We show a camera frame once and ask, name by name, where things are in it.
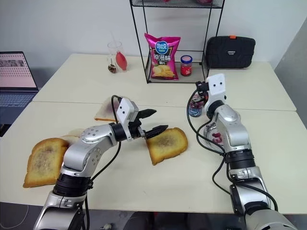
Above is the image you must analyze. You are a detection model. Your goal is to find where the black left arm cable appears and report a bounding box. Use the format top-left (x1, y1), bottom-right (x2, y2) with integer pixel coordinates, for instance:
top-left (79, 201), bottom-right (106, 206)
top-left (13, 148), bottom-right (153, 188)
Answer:
top-left (81, 95), bottom-right (128, 230)

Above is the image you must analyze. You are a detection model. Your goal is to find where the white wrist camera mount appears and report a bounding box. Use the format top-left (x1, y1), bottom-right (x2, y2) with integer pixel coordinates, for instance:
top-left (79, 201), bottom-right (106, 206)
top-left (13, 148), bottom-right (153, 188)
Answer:
top-left (117, 96), bottom-right (139, 142)
top-left (206, 73), bottom-right (227, 107)

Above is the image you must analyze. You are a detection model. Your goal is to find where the plain white bread slice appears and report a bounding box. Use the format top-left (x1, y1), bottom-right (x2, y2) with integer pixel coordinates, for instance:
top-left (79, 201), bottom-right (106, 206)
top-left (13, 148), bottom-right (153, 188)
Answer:
top-left (59, 128), bottom-right (85, 144)

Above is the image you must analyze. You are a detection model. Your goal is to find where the red pointed plastic object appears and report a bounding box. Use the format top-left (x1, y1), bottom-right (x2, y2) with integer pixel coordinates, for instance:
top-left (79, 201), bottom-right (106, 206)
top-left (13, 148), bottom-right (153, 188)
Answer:
top-left (115, 50), bottom-right (129, 72)

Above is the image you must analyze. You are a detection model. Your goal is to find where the open laptop computer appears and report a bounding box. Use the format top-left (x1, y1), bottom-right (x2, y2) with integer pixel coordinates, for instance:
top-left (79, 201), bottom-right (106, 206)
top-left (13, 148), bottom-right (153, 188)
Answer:
top-left (0, 51), bottom-right (39, 126)

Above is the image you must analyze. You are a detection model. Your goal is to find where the clear glass bowl with jam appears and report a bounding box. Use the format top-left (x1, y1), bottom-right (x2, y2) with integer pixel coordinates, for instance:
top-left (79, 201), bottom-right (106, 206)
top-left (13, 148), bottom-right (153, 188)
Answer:
top-left (203, 120), bottom-right (226, 154)

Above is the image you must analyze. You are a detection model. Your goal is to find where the white bread slice with jam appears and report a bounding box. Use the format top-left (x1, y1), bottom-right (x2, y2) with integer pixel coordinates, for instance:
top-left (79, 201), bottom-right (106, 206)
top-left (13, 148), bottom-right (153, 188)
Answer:
top-left (94, 97), bottom-right (120, 123)

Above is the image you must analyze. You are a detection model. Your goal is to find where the red jam jar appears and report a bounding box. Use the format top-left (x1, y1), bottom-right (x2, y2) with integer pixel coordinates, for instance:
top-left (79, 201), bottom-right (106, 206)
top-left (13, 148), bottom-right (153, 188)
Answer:
top-left (180, 55), bottom-right (194, 77)

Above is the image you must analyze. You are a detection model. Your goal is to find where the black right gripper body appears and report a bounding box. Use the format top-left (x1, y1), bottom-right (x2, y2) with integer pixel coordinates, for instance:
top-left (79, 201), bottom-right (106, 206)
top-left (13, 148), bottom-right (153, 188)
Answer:
top-left (195, 80), bottom-right (211, 102)

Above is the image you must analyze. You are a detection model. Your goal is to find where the pink potato chips bag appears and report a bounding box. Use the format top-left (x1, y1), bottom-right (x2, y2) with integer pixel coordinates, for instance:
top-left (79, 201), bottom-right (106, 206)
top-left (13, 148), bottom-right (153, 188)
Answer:
top-left (144, 33), bottom-right (181, 81)

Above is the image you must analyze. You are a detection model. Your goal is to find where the clear drinking glass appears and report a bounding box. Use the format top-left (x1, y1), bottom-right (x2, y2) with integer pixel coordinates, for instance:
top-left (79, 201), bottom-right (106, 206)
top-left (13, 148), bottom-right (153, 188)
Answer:
top-left (107, 41), bottom-right (124, 72)

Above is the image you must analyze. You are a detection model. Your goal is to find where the black zip carrying case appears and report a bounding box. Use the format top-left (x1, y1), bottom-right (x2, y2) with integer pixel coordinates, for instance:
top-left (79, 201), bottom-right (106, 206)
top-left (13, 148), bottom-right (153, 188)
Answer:
top-left (206, 35), bottom-right (256, 69)

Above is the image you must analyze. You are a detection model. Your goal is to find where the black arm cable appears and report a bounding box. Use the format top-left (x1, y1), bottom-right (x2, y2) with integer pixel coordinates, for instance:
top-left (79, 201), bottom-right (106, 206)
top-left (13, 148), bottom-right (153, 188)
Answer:
top-left (186, 82), bottom-right (279, 212)
top-left (81, 95), bottom-right (128, 230)

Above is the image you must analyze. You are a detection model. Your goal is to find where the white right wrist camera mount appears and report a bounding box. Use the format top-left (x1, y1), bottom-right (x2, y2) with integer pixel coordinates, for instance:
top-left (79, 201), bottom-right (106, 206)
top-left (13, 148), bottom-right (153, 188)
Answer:
top-left (206, 73), bottom-right (227, 107)

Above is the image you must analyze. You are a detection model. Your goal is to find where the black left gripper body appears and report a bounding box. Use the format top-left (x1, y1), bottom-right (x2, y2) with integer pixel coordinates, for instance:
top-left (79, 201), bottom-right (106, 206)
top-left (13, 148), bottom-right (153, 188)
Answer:
top-left (130, 112), bottom-right (147, 140)

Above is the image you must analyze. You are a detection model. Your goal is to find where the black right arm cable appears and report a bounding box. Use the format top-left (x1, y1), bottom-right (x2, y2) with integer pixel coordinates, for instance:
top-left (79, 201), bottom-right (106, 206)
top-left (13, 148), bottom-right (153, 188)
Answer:
top-left (186, 82), bottom-right (279, 212)

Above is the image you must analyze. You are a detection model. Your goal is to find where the blue label jam jar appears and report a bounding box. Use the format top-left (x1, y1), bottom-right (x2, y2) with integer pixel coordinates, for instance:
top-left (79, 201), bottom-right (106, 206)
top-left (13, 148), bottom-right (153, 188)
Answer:
top-left (188, 94), bottom-right (205, 118)

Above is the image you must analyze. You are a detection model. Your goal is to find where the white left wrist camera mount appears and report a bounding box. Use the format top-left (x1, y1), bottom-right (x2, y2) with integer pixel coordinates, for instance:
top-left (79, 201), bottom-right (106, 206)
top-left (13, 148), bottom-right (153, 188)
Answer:
top-left (117, 96), bottom-right (139, 142)

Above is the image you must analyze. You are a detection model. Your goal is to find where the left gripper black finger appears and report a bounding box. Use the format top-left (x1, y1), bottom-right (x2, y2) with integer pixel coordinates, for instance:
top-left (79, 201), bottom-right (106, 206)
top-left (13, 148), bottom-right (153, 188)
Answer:
top-left (138, 108), bottom-right (158, 120)
top-left (144, 125), bottom-right (170, 140)

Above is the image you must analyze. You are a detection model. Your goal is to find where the toasted bread slice with jam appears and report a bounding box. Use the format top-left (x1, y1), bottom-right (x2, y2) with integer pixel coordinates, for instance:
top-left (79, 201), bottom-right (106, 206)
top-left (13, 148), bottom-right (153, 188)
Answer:
top-left (23, 138), bottom-right (71, 189)
top-left (145, 127), bottom-right (189, 166)

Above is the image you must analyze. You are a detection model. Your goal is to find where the black wire shelf rack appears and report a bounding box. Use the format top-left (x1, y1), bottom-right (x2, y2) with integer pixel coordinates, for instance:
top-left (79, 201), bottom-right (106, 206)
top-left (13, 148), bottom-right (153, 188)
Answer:
top-left (129, 0), bottom-right (226, 84)

